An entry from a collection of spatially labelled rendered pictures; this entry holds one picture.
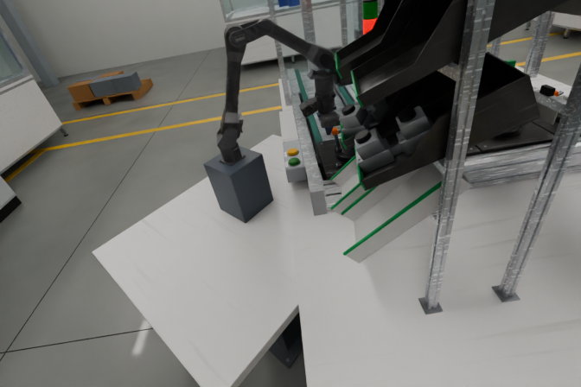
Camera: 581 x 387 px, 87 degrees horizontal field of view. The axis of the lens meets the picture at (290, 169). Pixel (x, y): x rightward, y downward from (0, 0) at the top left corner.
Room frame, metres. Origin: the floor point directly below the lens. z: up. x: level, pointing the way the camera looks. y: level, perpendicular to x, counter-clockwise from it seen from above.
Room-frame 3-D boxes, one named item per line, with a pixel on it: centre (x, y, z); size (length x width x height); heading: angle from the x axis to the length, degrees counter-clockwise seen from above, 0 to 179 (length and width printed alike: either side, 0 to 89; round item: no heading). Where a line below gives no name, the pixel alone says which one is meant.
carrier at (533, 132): (0.89, -0.73, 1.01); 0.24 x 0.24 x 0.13; 88
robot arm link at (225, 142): (0.87, 0.17, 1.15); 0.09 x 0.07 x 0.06; 7
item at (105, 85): (5.99, 3.02, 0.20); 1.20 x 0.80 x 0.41; 88
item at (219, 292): (0.83, 0.14, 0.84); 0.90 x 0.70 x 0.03; 133
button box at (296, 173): (1.00, -0.02, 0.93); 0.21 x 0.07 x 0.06; 178
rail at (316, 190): (1.18, -0.09, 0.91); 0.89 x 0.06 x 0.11; 178
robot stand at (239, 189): (0.86, 0.18, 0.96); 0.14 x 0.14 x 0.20; 43
